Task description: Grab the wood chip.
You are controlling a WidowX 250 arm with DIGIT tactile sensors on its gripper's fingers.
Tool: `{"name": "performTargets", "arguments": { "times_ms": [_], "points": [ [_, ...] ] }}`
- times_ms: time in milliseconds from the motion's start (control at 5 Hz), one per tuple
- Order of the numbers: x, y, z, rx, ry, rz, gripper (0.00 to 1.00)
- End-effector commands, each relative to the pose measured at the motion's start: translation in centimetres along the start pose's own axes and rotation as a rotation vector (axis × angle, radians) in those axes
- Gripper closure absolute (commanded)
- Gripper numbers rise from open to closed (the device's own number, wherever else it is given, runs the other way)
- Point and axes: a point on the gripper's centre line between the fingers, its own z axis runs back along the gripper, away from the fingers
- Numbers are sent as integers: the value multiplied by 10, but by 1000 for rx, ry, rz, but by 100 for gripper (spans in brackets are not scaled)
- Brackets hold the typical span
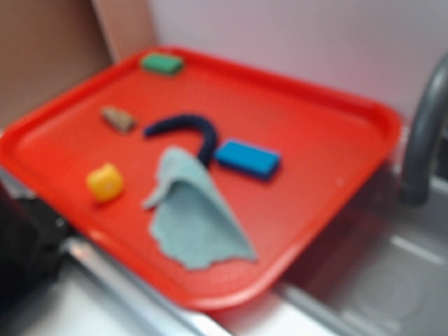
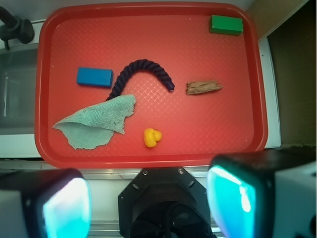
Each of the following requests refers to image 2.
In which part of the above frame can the green rectangular block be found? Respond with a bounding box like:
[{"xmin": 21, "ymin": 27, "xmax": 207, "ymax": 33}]
[{"xmin": 210, "ymin": 15, "xmax": 244, "ymax": 36}]

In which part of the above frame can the metal sink basin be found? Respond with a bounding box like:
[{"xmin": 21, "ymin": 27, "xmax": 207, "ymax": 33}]
[{"xmin": 0, "ymin": 49, "xmax": 38, "ymax": 135}]

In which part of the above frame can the yellow rubber duck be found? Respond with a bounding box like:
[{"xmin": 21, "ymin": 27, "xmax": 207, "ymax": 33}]
[{"xmin": 143, "ymin": 128, "xmax": 162, "ymax": 148}]

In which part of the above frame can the teal textured cloth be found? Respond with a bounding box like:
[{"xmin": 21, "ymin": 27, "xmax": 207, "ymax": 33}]
[{"xmin": 53, "ymin": 95, "xmax": 136, "ymax": 150}]

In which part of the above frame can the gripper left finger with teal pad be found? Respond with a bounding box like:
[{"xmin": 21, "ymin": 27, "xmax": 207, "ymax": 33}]
[{"xmin": 0, "ymin": 169, "xmax": 92, "ymax": 238}]

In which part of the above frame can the blue rectangular block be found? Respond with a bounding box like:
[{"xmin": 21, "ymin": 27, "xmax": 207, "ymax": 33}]
[{"xmin": 76, "ymin": 67, "xmax": 113, "ymax": 88}]

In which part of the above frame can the brown wood chip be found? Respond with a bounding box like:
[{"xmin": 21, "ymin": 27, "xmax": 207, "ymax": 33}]
[{"xmin": 186, "ymin": 80, "xmax": 223, "ymax": 95}]

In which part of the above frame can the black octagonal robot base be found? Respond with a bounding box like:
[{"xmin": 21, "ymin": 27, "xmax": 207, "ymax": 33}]
[{"xmin": 118, "ymin": 167, "xmax": 216, "ymax": 238}]

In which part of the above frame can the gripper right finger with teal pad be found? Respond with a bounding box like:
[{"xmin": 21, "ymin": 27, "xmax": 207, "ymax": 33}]
[{"xmin": 206, "ymin": 148, "xmax": 317, "ymax": 238}]

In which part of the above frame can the dark purple twisted rope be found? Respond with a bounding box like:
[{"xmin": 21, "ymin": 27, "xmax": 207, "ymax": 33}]
[{"xmin": 106, "ymin": 59, "xmax": 175, "ymax": 101}]

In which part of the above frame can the red plastic tray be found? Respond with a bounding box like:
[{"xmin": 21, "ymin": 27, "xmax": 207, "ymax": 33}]
[{"xmin": 35, "ymin": 2, "xmax": 268, "ymax": 169}]

